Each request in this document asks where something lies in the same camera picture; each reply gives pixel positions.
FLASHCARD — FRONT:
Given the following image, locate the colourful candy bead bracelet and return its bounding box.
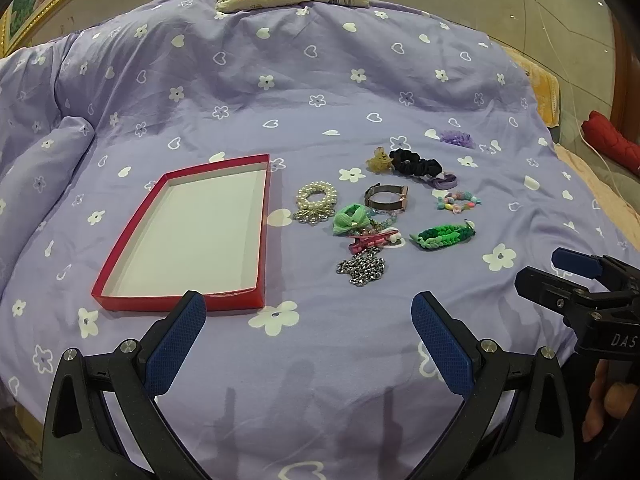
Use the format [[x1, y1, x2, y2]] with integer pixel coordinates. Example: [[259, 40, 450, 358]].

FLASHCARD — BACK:
[[435, 190, 484, 214]]

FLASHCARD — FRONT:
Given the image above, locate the orange towel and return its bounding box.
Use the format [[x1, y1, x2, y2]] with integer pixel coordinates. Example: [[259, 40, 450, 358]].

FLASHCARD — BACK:
[[504, 47, 560, 129]]

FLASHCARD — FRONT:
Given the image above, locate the red shallow box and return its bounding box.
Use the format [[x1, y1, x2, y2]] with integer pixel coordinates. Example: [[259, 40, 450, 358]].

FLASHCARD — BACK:
[[91, 154, 270, 312]]

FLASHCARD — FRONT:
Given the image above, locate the silver chain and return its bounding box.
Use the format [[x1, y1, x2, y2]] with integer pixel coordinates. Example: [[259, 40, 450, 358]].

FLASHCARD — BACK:
[[335, 250, 388, 288]]

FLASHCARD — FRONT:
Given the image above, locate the purple floral duvet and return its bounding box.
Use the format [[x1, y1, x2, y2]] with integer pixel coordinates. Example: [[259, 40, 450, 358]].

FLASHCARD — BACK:
[[1, 0, 639, 479]]

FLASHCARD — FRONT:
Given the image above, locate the right hand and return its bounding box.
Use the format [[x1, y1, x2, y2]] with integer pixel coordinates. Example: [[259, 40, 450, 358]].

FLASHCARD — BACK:
[[582, 360, 638, 442]]

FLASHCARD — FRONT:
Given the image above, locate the pink hair clip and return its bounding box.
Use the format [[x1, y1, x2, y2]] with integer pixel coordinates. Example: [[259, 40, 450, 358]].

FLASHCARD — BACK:
[[348, 228, 405, 255]]

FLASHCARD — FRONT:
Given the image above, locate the pearl bracelet with gold charm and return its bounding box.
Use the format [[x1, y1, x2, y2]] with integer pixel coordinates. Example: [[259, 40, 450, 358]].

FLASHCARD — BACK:
[[292, 180, 338, 227]]

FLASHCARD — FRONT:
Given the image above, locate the green braided bracelet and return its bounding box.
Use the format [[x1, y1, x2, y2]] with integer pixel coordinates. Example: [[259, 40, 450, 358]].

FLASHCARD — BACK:
[[408, 219, 478, 252]]

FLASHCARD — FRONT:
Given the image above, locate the amber bear hair claw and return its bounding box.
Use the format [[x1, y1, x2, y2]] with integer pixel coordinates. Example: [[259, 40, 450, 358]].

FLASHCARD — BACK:
[[366, 146, 393, 174]]

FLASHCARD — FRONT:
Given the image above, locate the purple flower hair clip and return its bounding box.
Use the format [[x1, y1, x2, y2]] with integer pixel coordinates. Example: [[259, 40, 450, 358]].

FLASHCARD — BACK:
[[439, 130, 475, 150]]

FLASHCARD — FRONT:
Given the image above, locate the red fabric item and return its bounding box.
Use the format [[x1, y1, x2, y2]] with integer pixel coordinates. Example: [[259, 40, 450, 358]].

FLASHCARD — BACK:
[[582, 110, 640, 176]]

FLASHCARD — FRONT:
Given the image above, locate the black scrunchie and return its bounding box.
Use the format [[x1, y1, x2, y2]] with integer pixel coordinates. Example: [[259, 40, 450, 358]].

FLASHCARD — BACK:
[[390, 148, 444, 179]]

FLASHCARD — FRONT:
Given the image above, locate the green bow hair tie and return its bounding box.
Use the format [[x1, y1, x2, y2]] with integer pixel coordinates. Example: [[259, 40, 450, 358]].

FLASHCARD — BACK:
[[332, 201, 371, 238]]

